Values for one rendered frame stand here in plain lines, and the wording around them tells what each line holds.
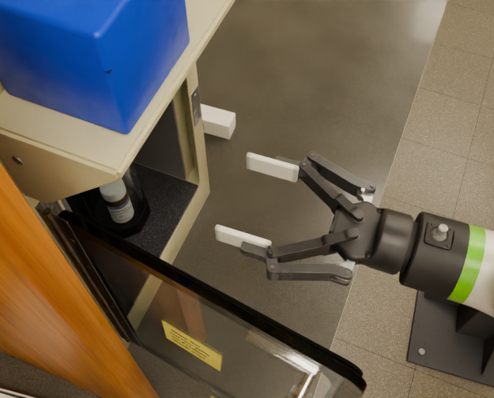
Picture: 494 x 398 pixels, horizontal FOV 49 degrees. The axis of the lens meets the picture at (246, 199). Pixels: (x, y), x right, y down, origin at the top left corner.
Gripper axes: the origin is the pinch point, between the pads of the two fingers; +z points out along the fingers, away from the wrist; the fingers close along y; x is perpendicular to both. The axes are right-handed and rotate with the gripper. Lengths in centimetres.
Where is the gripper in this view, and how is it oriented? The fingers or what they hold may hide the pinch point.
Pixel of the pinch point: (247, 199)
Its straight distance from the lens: 68.5
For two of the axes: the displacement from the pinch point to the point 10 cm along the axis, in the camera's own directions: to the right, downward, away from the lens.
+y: -3.3, 8.1, -4.9
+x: 0.1, 5.2, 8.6
